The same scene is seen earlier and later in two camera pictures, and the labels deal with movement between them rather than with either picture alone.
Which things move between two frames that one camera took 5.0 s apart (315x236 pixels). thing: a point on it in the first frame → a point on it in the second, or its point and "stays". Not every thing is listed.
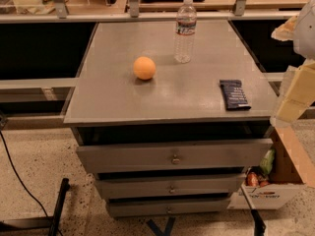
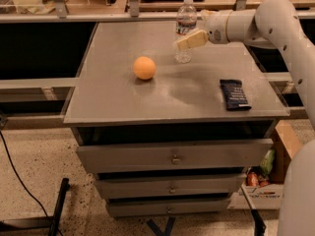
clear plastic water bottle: (185, 31) stays
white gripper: (305, 33) → (216, 29)
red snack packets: (254, 181) stays
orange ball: (144, 68) stays
